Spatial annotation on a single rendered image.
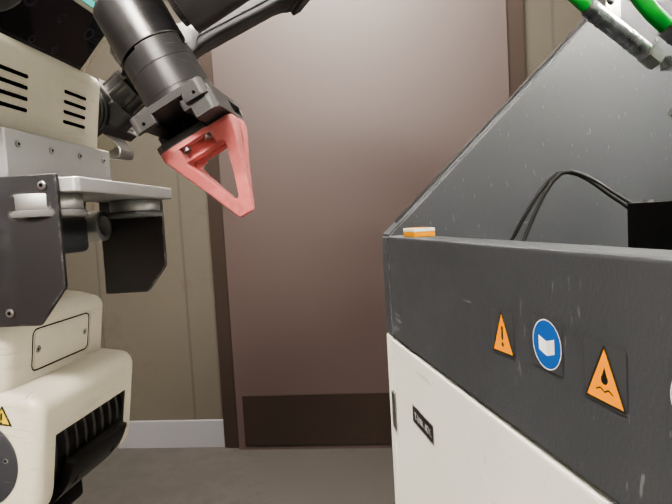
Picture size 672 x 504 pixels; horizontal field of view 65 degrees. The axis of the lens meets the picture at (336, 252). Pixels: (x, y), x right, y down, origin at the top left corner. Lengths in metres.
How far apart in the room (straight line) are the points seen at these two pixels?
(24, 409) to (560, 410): 0.56
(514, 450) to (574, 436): 0.10
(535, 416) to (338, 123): 1.88
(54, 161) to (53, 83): 0.11
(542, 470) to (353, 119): 1.89
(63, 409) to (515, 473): 0.51
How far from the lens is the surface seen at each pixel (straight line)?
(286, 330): 2.29
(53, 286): 0.63
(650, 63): 0.66
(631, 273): 0.35
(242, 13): 1.05
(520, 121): 0.93
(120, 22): 0.48
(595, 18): 0.63
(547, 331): 0.43
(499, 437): 0.54
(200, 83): 0.42
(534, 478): 0.50
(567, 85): 0.98
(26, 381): 0.75
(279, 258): 2.25
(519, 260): 0.46
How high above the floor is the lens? 0.98
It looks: 4 degrees down
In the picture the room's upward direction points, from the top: 3 degrees counter-clockwise
